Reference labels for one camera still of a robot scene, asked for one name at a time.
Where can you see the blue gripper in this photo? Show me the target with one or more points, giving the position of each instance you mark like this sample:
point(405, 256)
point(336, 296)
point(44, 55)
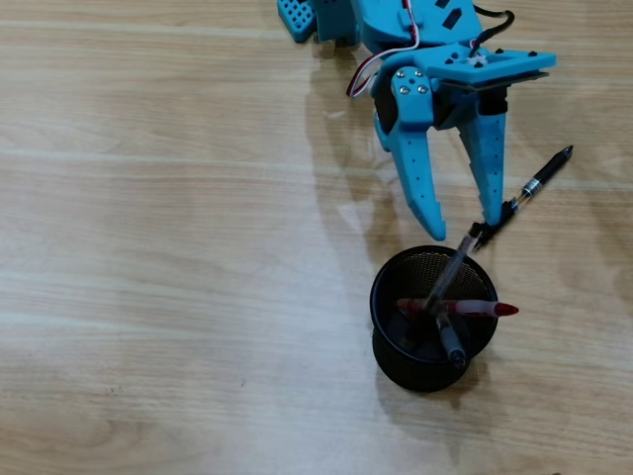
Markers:
point(408, 101)

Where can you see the black grip chrome tip pen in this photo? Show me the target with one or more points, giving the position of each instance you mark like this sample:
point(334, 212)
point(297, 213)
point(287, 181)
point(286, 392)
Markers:
point(544, 170)

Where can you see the clear pen with black cap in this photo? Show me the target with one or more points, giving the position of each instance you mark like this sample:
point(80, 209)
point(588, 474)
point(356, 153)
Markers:
point(452, 267)

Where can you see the red retractable pen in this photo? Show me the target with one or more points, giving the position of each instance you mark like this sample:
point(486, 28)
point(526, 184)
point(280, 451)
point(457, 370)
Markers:
point(494, 310)

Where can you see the blue perforated robot base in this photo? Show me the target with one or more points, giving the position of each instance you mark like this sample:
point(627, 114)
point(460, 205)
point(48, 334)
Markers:
point(297, 20)

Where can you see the black mesh pen holder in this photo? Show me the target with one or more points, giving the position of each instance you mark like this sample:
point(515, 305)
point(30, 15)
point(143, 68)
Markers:
point(395, 366)

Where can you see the blue mounted wrist camera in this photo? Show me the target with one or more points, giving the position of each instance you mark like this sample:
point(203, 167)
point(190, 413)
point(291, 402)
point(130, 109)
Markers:
point(519, 62)

